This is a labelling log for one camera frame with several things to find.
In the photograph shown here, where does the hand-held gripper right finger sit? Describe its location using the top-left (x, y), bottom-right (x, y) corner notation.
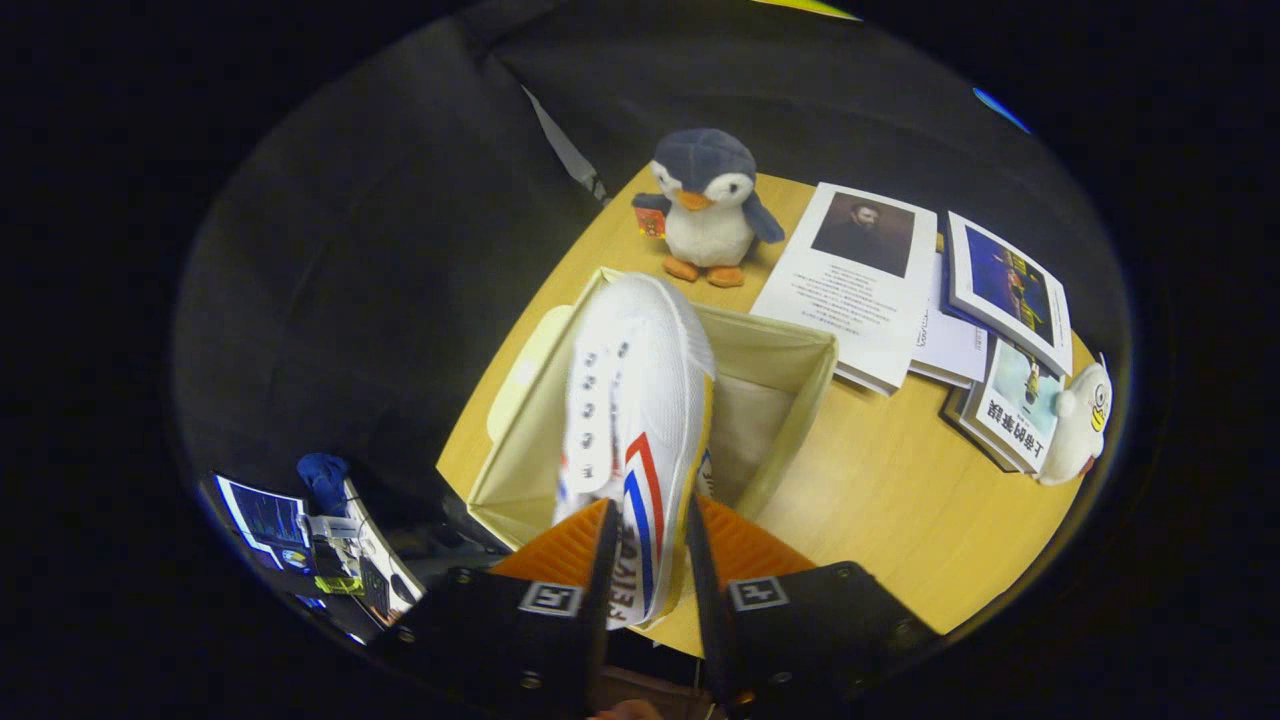
top-left (683, 493), bottom-right (941, 716)

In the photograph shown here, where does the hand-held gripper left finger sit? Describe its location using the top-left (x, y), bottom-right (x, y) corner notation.
top-left (378, 497), bottom-right (623, 720)

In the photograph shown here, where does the beige fabric storage box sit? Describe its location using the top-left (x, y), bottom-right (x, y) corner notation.
top-left (466, 266), bottom-right (840, 553)

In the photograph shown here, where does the blue cloth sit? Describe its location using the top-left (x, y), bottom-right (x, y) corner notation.
top-left (296, 452), bottom-right (351, 518)

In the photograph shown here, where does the white book with portrait cover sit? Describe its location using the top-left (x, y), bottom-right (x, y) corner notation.
top-left (750, 182), bottom-right (939, 396)

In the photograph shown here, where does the computer monitor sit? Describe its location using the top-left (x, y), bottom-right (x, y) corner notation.
top-left (213, 474), bottom-right (313, 573)

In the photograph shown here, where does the thin white booklet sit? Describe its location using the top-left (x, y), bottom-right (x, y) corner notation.
top-left (908, 250), bottom-right (991, 389)

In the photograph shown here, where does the book with pale blue cover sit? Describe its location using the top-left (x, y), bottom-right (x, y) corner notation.
top-left (970, 338), bottom-right (1066, 475)

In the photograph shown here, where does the grey penguin plush toy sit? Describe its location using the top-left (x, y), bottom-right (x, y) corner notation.
top-left (632, 128), bottom-right (786, 289)

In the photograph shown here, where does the white duck plush toy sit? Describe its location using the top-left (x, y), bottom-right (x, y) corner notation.
top-left (1035, 355), bottom-right (1114, 487)

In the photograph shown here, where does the book with blue photo cover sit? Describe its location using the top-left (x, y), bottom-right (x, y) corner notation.
top-left (943, 211), bottom-right (1074, 378)

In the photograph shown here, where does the black backdrop cloth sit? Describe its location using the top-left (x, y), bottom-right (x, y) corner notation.
top-left (170, 0), bottom-right (1131, 521)

